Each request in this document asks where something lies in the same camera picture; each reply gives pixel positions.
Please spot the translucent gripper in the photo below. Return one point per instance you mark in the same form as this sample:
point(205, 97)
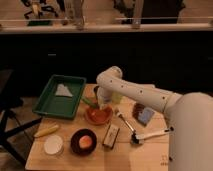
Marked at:
point(103, 101)

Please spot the green pepper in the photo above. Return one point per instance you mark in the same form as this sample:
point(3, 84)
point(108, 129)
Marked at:
point(89, 102)

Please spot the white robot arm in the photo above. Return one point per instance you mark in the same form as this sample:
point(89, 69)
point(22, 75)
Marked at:
point(190, 118)

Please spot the red bowl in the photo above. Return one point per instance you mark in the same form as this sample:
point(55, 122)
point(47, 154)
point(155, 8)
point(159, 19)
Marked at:
point(98, 116)

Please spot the dark bowl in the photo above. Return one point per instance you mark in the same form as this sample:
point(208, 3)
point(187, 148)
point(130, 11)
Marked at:
point(75, 142)

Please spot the small metal cup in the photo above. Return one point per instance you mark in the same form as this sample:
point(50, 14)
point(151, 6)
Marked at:
point(96, 88)

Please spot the green plastic cup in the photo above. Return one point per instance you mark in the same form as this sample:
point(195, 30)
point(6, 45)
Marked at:
point(116, 98)

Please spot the small brown box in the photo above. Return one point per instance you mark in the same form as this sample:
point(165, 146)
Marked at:
point(110, 136)

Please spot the white folded cloth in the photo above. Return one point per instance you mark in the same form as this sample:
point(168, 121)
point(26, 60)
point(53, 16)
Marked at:
point(63, 90)

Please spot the green plastic tray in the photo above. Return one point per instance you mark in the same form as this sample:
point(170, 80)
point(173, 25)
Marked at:
point(50, 105)

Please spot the blue sponge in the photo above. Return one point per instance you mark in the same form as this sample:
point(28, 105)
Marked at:
point(145, 115)

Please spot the orange fruit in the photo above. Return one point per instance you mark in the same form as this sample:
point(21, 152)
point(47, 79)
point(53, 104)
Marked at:
point(85, 142)

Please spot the yellow corn cob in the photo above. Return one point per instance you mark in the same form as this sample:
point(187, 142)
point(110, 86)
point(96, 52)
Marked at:
point(46, 131)

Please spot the white round lid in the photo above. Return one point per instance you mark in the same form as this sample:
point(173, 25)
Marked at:
point(53, 145)

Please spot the black chair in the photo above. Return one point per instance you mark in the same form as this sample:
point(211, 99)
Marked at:
point(6, 105)

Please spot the white handled brush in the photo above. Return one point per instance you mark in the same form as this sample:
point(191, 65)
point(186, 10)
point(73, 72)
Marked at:
point(140, 138)

